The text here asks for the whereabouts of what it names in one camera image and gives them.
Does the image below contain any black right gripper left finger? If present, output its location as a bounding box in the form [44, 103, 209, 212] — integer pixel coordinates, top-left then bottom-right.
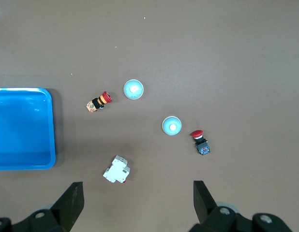
[18, 181, 85, 232]

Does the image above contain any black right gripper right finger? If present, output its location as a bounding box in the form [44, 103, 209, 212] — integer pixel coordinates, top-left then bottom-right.
[189, 180, 252, 232]

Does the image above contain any light blue dome bell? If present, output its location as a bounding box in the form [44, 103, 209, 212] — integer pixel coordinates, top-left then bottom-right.
[161, 116, 182, 136]
[123, 79, 145, 101]

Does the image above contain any red mushroom pushbutton black base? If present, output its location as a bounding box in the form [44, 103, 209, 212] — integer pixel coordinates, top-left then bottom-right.
[190, 130, 211, 157]

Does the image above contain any white circuit breaker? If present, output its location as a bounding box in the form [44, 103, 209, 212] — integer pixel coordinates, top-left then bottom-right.
[102, 155, 132, 185]

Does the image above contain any blue plastic tray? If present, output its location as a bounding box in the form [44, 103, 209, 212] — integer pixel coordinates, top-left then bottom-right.
[0, 87, 57, 171]

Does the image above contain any red emergency stop orange body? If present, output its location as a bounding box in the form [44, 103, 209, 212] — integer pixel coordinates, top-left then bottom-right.
[86, 91, 113, 114]

